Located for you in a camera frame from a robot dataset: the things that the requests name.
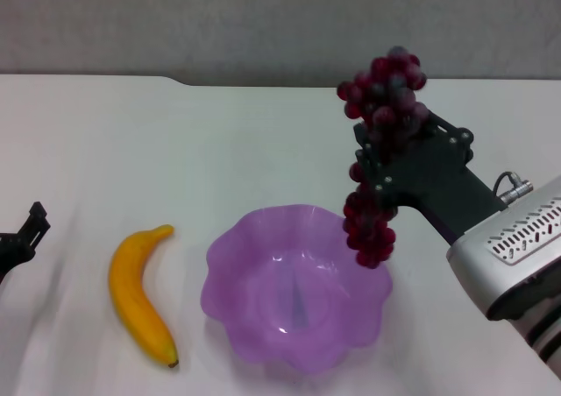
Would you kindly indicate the purple wavy plastic bowl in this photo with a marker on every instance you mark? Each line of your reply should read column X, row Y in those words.
column 263, row 282

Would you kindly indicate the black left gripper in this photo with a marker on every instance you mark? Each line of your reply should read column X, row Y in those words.
column 11, row 251

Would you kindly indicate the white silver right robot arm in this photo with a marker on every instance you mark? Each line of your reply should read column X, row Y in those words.
column 545, row 343

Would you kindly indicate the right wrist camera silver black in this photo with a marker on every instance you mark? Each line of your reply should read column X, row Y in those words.
column 495, row 269

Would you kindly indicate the dark red grape bunch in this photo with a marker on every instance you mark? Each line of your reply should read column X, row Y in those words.
column 390, row 85

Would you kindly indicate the yellow banana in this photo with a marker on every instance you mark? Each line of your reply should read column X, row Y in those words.
column 131, row 291

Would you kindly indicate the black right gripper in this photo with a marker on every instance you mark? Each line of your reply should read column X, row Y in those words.
column 438, row 185

